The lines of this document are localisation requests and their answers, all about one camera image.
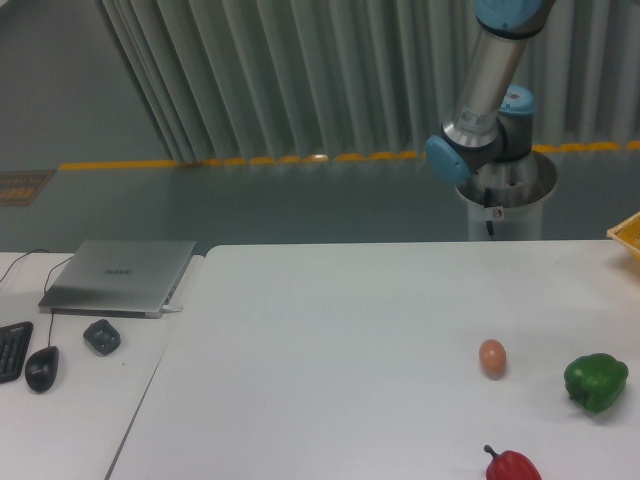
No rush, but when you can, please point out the black laptop cable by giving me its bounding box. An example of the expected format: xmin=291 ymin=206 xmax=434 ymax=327
xmin=0 ymin=248 xmax=50 ymax=284

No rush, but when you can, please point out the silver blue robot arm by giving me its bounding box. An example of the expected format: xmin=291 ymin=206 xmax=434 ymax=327
xmin=425 ymin=1 xmax=554 ymax=184

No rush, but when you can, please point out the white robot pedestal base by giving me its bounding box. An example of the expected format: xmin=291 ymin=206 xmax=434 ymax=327
xmin=456 ymin=151 xmax=557 ymax=241

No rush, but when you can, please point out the black computer mouse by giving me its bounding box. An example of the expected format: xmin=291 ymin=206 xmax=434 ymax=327
xmin=24 ymin=346 xmax=59 ymax=394

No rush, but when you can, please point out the silver closed laptop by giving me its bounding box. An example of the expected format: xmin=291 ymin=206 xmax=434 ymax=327
xmin=39 ymin=240 xmax=196 ymax=318

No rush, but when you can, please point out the yellow basket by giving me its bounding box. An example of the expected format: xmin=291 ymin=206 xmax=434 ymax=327
xmin=606 ymin=212 xmax=640 ymax=260

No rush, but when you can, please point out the black mouse cable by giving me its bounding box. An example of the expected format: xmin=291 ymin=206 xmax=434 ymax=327
xmin=42 ymin=262 xmax=76 ymax=348

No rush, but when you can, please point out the red bell pepper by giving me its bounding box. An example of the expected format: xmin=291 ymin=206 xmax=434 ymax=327
xmin=484 ymin=445 xmax=542 ymax=480

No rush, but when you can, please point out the black pedestal cable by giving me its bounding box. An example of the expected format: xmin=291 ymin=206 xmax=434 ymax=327
xmin=483 ymin=187 xmax=496 ymax=238

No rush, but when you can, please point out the green bell pepper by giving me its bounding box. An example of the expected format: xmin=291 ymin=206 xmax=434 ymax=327
xmin=564 ymin=353 xmax=629 ymax=413

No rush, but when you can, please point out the black keyboard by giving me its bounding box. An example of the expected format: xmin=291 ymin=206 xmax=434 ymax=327
xmin=0 ymin=321 xmax=33 ymax=384

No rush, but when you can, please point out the brown egg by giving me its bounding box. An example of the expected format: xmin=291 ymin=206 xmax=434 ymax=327
xmin=479 ymin=339 xmax=507 ymax=378

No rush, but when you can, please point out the small black case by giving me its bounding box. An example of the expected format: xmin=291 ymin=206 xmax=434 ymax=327
xmin=83 ymin=319 xmax=121 ymax=356

